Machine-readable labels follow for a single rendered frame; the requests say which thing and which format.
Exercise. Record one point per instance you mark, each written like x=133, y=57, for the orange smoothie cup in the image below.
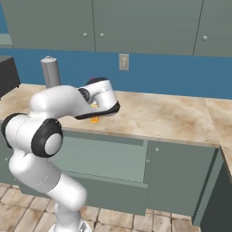
x=94, y=119

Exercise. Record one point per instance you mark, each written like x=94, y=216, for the grey cylinder canister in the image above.
x=50, y=74

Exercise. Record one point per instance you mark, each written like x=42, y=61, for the dark green corner cupboard run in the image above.
x=216, y=196

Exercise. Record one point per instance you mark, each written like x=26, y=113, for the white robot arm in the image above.
x=57, y=101

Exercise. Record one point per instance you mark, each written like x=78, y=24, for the grey-green open drawer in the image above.
x=114, y=169

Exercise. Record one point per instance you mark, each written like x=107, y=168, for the black appliance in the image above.
x=7, y=75

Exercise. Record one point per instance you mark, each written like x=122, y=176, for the grey-green base cupboard door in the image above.
x=181, y=178
x=4, y=169

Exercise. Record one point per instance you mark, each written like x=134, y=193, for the beige wall socket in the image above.
x=123, y=62

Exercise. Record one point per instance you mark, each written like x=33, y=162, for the grey-green wall cupboard door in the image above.
x=216, y=24
x=145, y=27
x=51, y=24

